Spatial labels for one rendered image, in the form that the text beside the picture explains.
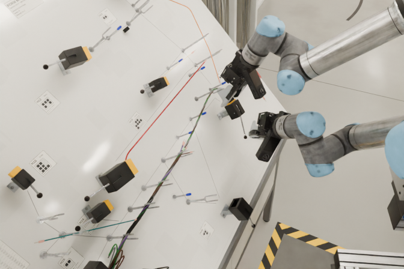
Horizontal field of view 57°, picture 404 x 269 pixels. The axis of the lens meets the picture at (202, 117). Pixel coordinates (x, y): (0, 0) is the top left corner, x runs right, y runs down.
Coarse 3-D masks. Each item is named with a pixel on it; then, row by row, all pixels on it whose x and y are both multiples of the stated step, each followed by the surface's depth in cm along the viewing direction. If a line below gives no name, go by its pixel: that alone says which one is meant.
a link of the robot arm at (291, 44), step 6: (288, 36) 113; (294, 36) 114; (282, 42) 112; (288, 42) 112; (294, 42) 112; (300, 42) 113; (306, 42) 114; (282, 48) 112; (288, 48) 111; (294, 48) 110; (300, 48) 111; (306, 48) 113; (312, 48) 114; (276, 54) 115; (282, 54) 112; (300, 54) 109
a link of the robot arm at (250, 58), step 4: (244, 48) 120; (244, 52) 119; (248, 52) 118; (244, 56) 119; (248, 56) 117; (252, 56) 117; (256, 56) 117; (260, 56) 124; (248, 60) 119; (252, 60) 118; (256, 60) 118; (260, 60) 118; (252, 64) 119; (256, 64) 119; (260, 64) 121
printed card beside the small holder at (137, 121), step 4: (136, 112) 117; (132, 116) 116; (136, 116) 117; (140, 116) 118; (132, 120) 116; (136, 120) 116; (140, 120) 117; (144, 120) 118; (132, 124) 115; (136, 124) 116; (140, 124) 117; (144, 124) 118; (136, 128) 116; (140, 128) 117
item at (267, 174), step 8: (280, 144) 159; (280, 152) 162; (272, 160) 153; (272, 168) 156; (264, 176) 148; (264, 184) 149; (256, 192) 142; (256, 200) 143; (240, 224) 133; (240, 232) 134; (232, 240) 129; (232, 248) 128; (224, 256) 125; (224, 264) 124
